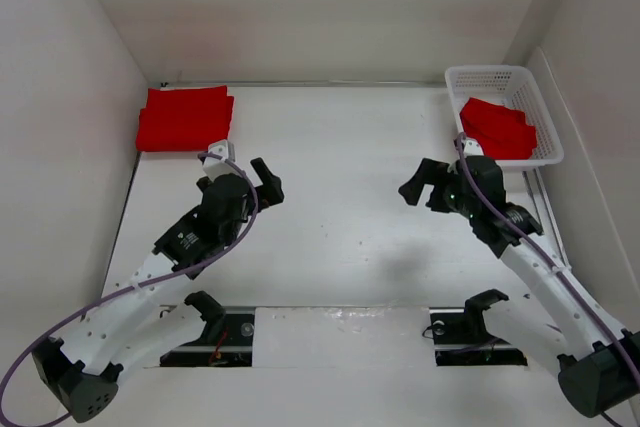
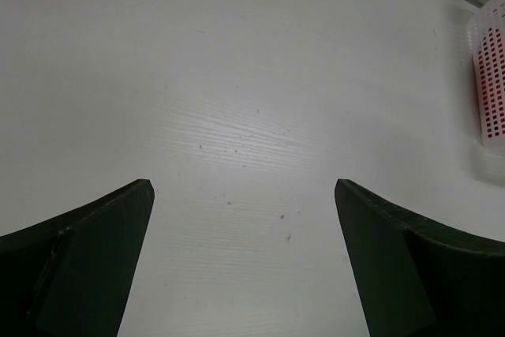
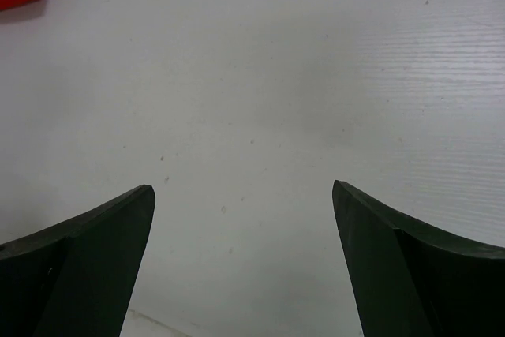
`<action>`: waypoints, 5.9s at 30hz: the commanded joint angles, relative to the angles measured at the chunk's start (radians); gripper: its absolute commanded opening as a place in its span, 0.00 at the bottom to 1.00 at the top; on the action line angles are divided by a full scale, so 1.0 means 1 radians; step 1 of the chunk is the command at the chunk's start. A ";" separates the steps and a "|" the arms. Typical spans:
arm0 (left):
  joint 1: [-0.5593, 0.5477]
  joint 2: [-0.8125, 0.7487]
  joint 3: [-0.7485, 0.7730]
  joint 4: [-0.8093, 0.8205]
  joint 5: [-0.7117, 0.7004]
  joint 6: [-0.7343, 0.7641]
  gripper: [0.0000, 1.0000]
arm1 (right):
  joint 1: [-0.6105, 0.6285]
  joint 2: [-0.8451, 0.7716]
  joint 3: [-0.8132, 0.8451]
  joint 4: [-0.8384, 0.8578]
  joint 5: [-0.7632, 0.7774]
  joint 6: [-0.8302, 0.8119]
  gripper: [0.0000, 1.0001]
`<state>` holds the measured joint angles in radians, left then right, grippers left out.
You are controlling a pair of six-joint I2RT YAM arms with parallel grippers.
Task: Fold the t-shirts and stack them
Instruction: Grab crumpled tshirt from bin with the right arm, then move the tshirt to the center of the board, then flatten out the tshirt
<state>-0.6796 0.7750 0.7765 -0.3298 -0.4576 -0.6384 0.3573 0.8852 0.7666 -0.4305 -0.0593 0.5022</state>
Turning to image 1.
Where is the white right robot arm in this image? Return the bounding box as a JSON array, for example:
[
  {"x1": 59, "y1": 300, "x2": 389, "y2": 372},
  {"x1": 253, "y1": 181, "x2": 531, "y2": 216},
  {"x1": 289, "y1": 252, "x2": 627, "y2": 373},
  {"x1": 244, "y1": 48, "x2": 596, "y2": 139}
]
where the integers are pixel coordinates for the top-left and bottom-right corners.
[{"x1": 398, "y1": 155, "x2": 639, "y2": 418}]

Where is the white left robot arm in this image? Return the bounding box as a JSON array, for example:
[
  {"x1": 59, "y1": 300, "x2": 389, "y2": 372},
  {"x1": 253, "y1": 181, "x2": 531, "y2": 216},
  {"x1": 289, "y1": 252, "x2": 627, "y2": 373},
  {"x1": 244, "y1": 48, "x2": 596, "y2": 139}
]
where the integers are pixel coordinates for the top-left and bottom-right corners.
[{"x1": 30, "y1": 153, "x2": 284, "y2": 424}]

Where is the folded red t shirt stack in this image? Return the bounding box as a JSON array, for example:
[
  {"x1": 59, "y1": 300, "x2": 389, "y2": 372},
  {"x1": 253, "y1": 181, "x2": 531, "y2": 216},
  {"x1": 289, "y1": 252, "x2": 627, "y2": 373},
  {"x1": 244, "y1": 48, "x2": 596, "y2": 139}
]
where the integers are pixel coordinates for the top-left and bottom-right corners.
[{"x1": 135, "y1": 86, "x2": 235, "y2": 152}]

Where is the white perforated plastic basket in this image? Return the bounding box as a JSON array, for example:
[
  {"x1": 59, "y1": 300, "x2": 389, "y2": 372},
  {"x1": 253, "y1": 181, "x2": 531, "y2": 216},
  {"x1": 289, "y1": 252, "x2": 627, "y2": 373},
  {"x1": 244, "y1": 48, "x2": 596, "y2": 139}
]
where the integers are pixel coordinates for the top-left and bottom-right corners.
[{"x1": 445, "y1": 65, "x2": 564, "y2": 170}]

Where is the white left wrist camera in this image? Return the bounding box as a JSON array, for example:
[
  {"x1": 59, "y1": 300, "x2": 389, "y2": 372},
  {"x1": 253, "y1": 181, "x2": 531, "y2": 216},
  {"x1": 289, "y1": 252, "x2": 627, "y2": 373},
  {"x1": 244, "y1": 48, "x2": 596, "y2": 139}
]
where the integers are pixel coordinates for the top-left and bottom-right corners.
[{"x1": 200, "y1": 140, "x2": 235, "y2": 181}]

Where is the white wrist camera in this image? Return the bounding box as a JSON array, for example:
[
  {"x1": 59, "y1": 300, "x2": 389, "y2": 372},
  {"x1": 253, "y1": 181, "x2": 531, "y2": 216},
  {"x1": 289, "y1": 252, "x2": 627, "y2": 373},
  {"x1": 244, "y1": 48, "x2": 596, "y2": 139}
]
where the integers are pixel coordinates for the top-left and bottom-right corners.
[
  {"x1": 200, "y1": 140, "x2": 235, "y2": 181},
  {"x1": 456, "y1": 133, "x2": 484, "y2": 157}
]

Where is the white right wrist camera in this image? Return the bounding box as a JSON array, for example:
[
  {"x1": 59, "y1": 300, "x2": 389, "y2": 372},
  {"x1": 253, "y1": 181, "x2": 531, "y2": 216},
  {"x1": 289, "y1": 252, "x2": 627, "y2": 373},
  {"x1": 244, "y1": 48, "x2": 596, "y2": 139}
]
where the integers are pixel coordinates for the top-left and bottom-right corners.
[{"x1": 456, "y1": 133, "x2": 484, "y2": 157}]

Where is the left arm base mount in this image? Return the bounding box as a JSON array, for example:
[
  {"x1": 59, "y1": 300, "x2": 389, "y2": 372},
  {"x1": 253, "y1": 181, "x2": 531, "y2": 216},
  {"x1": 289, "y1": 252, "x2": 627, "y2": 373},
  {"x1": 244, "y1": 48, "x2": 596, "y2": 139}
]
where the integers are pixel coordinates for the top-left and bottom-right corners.
[{"x1": 160, "y1": 307, "x2": 256, "y2": 368}]

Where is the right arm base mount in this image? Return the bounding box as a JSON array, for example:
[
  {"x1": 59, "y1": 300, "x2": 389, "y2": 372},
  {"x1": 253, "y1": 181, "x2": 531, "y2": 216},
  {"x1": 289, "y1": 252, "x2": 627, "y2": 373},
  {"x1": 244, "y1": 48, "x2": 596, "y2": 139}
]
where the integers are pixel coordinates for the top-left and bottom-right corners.
[{"x1": 422, "y1": 307, "x2": 528, "y2": 367}]

